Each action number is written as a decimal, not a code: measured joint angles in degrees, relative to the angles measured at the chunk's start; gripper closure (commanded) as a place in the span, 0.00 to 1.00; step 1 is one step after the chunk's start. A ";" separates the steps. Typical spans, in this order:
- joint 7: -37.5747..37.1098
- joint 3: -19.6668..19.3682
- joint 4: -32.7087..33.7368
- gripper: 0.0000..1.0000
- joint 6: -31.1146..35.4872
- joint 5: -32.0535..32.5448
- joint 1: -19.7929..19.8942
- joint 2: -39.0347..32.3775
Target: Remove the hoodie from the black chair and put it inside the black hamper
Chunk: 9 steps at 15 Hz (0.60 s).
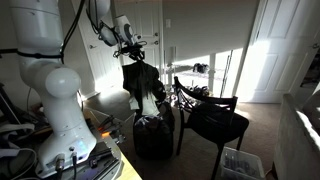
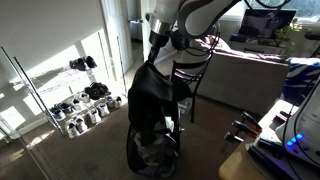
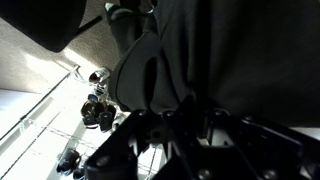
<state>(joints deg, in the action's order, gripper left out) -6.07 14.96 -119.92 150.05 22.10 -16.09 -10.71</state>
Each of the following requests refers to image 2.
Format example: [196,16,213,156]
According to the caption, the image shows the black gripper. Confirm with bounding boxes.
[147,31,171,64]

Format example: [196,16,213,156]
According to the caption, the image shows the dark grey-green hoodie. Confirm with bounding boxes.
[127,60,181,149]

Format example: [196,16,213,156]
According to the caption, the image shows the black wooden chair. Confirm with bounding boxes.
[171,53,214,124]

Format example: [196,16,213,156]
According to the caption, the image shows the black mesh laundry hamper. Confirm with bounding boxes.
[125,109,184,179]

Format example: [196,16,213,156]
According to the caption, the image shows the white panel door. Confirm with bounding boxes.
[99,0,134,76]

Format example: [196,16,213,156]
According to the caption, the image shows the white sneaker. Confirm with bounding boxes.
[114,95,123,109]
[97,103,111,118]
[105,95,116,108]
[74,116,89,133]
[70,98,84,111]
[65,122,80,139]
[87,108,102,125]
[78,92,92,104]

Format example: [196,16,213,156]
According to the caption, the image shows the clear plastic storage bin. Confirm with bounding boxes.
[178,98,194,116]

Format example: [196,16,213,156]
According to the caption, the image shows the black shoe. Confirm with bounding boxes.
[84,55,98,69]
[69,58,88,72]

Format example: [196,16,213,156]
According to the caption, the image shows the dark brown shoe pair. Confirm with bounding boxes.
[84,82,112,100]

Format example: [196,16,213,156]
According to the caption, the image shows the pink throw pillows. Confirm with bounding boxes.
[196,34,234,54]

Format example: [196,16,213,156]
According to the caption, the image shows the grey fabric sofa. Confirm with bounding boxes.
[186,36,290,116]

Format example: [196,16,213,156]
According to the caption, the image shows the grey media console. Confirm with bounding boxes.
[229,33,291,56]

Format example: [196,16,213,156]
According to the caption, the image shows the crumpled light laundry pile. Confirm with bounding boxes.
[134,141,174,174]

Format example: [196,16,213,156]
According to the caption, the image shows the dark grey sneaker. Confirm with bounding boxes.
[59,102,74,115]

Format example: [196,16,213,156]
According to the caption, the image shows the blue grey sneaker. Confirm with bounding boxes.
[49,106,67,121]

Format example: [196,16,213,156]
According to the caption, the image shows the black flat screen monitor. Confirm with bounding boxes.
[238,8,298,39]

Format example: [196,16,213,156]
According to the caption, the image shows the green potted plant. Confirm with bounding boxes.
[274,18,301,56]

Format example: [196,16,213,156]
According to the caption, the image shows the blue white patterned blanket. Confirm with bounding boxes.
[283,57,320,106]

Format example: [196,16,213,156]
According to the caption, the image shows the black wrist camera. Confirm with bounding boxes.
[169,29,193,51]

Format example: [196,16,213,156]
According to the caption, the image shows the orange-handled black clamp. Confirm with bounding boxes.
[240,111,264,134]
[231,120,260,139]
[223,132,248,148]

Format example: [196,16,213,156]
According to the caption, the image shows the metal wire shoe rack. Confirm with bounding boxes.
[0,31,129,138]

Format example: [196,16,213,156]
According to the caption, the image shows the black plug base cable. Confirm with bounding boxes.
[281,78,320,167]

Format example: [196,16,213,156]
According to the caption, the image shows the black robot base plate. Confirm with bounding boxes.
[246,134,320,180]

